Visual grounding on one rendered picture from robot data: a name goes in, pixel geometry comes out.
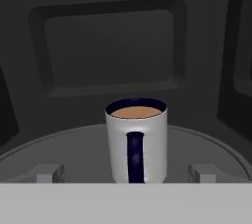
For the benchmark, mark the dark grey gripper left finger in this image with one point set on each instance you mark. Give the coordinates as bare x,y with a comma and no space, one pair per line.
46,173

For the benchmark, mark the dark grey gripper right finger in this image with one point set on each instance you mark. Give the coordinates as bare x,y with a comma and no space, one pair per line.
205,173

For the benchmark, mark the white cup of tea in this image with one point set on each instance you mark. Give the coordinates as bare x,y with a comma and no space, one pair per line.
151,149

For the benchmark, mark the grey round microwave turntable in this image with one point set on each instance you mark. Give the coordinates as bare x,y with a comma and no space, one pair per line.
82,149

